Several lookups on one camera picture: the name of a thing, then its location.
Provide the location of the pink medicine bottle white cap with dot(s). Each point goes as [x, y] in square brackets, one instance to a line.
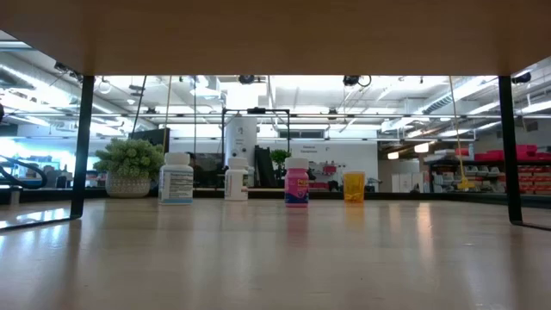
[296, 185]

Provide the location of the small white medicine bottle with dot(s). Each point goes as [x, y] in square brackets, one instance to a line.
[236, 183]

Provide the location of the orange pill vial white cap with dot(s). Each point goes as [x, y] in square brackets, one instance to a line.
[354, 187]

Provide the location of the large white labelled medicine bottle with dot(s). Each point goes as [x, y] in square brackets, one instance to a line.
[175, 185]

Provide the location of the wooden shelf with black legs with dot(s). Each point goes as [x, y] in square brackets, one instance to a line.
[275, 34]

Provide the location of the small green background plant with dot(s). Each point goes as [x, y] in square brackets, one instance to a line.
[280, 156]

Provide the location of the white cylindrical tank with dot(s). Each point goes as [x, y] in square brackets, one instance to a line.
[240, 138]

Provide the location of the red bin rack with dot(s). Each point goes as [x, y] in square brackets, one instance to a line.
[329, 169]

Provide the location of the black ceiling device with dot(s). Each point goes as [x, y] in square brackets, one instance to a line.
[521, 78]
[246, 79]
[351, 80]

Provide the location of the glowing ceiling lamp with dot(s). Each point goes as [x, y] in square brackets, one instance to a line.
[422, 147]
[392, 155]

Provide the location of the dark background monitor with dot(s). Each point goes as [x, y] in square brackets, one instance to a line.
[152, 135]

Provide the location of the white cabinets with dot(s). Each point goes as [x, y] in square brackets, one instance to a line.
[404, 183]

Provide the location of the green plant in white pot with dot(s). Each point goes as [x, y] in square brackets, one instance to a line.
[129, 161]

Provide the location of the yellow mop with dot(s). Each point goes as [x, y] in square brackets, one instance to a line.
[466, 184]

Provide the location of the shelving with red bins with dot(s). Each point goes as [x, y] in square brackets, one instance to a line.
[529, 172]

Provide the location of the black aluminium table frame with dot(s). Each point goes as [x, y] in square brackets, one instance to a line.
[430, 196]

